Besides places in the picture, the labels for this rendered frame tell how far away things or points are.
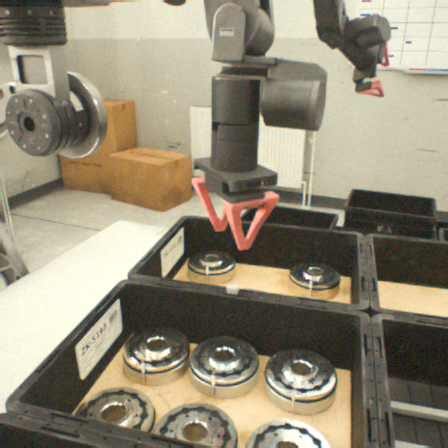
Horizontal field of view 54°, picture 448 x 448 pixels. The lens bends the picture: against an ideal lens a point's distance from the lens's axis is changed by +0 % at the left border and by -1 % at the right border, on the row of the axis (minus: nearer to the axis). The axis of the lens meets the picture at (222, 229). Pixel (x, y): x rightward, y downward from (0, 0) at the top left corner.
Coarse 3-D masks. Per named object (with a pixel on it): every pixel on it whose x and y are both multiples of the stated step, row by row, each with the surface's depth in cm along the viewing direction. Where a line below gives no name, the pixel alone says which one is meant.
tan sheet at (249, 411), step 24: (120, 360) 70; (264, 360) 70; (96, 384) 65; (120, 384) 65; (168, 384) 65; (192, 384) 65; (168, 408) 61; (240, 408) 61; (264, 408) 61; (336, 408) 61; (240, 432) 57; (336, 432) 57
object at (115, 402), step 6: (108, 402) 57; (114, 402) 57; (120, 402) 57; (126, 402) 57; (102, 408) 56; (108, 408) 56; (126, 408) 56; (132, 408) 56; (96, 414) 55; (102, 414) 55; (126, 414) 55; (132, 414) 55; (102, 420) 54; (120, 420) 54; (126, 420) 54
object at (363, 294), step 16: (176, 224) 95; (272, 224) 95; (160, 240) 88; (144, 256) 81; (128, 272) 75; (208, 288) 71; (224, 288) 71; (320, 304) 66; (336, 304) 66; (352, 304) 66; (368, 304) 66
